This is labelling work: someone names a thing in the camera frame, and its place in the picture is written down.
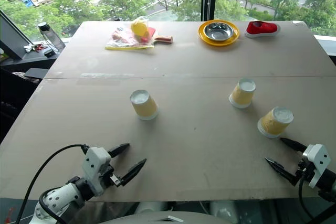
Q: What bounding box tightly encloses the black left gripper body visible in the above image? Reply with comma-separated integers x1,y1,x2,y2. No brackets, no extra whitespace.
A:
100,165,124,188

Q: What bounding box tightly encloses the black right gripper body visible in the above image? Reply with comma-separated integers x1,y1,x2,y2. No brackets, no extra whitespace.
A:
294,158,317,183

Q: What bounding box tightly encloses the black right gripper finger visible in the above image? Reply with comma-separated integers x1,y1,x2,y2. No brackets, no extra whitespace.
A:
279,137,308,153
264,156,300,187

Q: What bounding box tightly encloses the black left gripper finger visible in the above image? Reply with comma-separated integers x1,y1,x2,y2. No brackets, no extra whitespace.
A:
120,158,148,187
107,143,131,158

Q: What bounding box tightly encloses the yellow ribbed paper cup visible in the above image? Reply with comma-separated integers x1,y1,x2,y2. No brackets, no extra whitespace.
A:
130,89,160,121
257,106,295,140
228,78,257,109

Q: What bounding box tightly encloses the white rounded shape under table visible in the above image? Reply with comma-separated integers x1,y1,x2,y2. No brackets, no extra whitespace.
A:
135,201,169,215

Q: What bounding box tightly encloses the clear plastic zip bag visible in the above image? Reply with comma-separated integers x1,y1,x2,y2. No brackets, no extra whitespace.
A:
104,16,155,51

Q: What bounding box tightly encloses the dark grey flat pad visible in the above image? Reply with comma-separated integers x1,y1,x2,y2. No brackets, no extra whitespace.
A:
24,68,50,79

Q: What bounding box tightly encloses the red shoe with white sole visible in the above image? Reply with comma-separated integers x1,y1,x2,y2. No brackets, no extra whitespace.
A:
244,20,281,39

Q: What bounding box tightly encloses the red table tennis paddle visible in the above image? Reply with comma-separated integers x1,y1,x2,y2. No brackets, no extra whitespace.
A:
140,26,174,45

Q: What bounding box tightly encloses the yellow toy fruit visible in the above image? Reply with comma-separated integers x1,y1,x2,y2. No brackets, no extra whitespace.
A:
130,20,151,40

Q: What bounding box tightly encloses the clear water bottle black cap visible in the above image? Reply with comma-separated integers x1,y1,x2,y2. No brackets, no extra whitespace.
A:
37,22,66,52

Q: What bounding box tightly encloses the stainless steel bowl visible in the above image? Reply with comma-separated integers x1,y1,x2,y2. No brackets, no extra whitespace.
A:
203,22,235,42

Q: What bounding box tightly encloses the yellow round plate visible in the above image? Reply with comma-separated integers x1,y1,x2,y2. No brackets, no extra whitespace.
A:
197,19,240,47

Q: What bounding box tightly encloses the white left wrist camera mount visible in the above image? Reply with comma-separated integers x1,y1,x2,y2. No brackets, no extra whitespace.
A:
81,146,112,196

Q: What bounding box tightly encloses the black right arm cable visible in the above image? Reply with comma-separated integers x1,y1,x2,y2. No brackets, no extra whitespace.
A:
298,175,316,221

